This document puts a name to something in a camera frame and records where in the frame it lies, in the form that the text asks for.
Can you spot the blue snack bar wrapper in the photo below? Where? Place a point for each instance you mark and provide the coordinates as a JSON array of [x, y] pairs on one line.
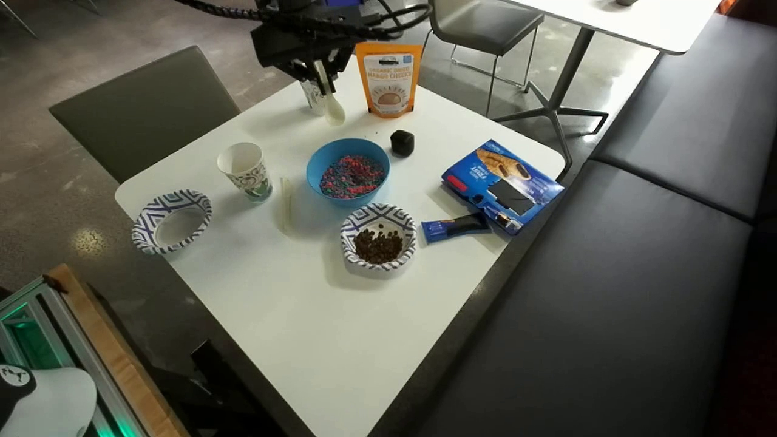
[[449, 228]]

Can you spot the blue plastic bowl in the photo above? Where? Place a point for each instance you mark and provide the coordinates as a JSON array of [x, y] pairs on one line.
[[318, 173]]

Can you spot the black upholstered sofa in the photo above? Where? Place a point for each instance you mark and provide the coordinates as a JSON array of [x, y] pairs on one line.
[[633, 283]]

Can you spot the orange snack pouch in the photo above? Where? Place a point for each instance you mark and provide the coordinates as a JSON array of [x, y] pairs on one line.
[[390, 81]]

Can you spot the blue cardboard box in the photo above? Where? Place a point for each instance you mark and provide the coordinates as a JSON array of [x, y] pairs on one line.
[[500, 184]]

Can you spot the red green blue pebbles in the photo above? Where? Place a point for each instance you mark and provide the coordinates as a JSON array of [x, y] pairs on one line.
[[354, 176]]

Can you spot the white side table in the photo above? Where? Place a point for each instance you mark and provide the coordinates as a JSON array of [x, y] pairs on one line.
[[640, 20]]

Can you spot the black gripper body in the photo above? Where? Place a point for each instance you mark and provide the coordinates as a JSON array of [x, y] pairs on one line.
[[299, 43]]

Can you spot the patterned paper bowl brown contents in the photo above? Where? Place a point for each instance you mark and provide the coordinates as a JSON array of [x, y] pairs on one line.
[[380, 217]]

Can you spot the black seat metal chair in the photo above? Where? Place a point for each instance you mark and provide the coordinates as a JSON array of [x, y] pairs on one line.
[[487, 24]]

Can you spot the wooden frame beam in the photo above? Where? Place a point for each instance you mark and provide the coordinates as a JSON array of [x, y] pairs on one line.
[[113, 347]]

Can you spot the small black round object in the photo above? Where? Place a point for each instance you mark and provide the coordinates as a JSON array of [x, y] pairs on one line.
[[403, 143]]

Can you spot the printed paper cup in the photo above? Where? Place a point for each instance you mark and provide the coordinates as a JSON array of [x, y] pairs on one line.
[[307, 100], [246, 173]]

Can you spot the brown food pieces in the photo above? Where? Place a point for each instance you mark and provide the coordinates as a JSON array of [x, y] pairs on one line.
[[377, 246]]

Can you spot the cream plastic spoon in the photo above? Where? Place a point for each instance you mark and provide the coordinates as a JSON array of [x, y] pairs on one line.
[[334, 108]]

